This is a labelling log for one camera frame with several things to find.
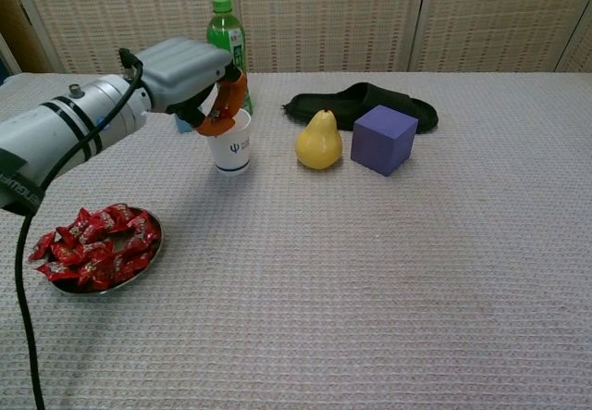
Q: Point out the woven folding screen panel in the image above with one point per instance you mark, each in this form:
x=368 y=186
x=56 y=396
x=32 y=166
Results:
x=499 y=12
x=324 y=12
x=115 y=12
x=583 y=53

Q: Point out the yellow pear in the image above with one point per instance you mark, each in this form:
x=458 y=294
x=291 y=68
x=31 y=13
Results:
x=319 y=146

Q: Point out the red candy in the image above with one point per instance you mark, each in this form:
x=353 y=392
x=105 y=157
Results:
x=143 y=227
x=130 y=264
x=86 y=222
x=108 y=225
x=69 y=252
x=94 y=276
x=44 y=245
x=60 y=271
x=122 y=213

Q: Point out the green drink bottle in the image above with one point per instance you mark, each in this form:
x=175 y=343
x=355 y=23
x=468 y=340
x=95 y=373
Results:
x=224 y=30

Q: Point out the black slipper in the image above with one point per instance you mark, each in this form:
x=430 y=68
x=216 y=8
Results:
x=370 y=97

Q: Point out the brown wooden board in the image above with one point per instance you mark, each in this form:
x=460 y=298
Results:
x=28 y=44

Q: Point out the round metal plate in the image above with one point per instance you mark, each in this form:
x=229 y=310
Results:
x=156 y=248

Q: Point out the white paper cup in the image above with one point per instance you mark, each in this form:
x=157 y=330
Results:
x=231 y=151

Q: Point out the purple foam cube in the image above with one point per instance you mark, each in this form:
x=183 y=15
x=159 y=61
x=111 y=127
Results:
x=384 y=141

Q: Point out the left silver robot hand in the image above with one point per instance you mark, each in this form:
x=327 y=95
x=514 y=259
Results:
x=185 y=72

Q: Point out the light blue foam cube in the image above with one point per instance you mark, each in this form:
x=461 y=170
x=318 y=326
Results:
x=184 y=127

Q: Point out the woven fringed tablecloth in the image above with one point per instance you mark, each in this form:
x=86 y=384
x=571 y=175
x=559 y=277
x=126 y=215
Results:
x=370 y=266

